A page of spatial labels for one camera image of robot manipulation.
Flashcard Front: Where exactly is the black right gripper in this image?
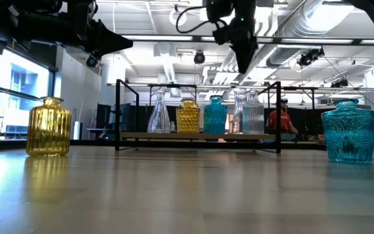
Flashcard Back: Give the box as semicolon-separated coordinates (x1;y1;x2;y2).
229;19;259;75

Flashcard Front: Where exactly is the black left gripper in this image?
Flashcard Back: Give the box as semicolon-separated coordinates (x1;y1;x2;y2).
63;0;134;57

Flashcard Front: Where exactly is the tall blue textured glass vase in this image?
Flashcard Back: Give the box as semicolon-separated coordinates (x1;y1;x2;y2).
203;94;229;135

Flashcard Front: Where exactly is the yellow diamond-textured glass vase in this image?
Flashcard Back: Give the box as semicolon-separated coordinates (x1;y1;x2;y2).
175;98;202;134

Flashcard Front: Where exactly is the yellow ribbed glass vase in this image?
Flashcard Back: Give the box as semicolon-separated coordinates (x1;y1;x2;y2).
26;96;73;158

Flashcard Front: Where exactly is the wooden shelf board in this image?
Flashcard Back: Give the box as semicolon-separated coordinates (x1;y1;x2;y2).
119;131;277;141

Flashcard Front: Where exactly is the black ceiling spotlight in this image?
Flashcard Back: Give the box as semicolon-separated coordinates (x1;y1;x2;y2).
296;47;325;68
330;79;350;88
193;51;206;65
86;55;99;69

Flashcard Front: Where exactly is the person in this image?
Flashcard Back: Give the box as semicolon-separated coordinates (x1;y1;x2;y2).
268;98;300;136

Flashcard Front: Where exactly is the dark computer monitor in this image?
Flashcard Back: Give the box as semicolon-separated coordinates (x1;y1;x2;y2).
95;103;132;133

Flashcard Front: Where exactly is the large dark-framed window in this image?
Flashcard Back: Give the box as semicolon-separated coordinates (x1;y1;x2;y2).
0;48;57;140

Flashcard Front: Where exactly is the white paper roll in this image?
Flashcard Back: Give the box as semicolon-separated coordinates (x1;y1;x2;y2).
73;120;82;140

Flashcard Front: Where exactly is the black background partition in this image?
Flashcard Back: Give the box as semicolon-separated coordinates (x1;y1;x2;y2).
261;107;369;141

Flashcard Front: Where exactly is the squat blue embossed glass vase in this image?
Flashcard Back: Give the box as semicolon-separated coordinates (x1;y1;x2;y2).
321;98;374;164

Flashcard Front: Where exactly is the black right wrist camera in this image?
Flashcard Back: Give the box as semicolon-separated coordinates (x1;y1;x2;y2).
212;25;236;46

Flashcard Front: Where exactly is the white hanging ring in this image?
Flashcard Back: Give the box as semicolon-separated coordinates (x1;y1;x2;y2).
169;8;188;27

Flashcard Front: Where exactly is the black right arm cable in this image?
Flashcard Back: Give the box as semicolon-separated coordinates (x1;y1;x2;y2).
175;5;227;35

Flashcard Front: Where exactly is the black metal shelf frame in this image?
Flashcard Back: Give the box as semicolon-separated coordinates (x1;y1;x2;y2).
114;79;282;155

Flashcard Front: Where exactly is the black background workstation frame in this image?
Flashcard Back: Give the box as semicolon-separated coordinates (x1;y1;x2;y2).
280;86;316;111

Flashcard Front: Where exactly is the silver ceiling air duct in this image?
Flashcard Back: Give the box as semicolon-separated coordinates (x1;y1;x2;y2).
266;0;356;68

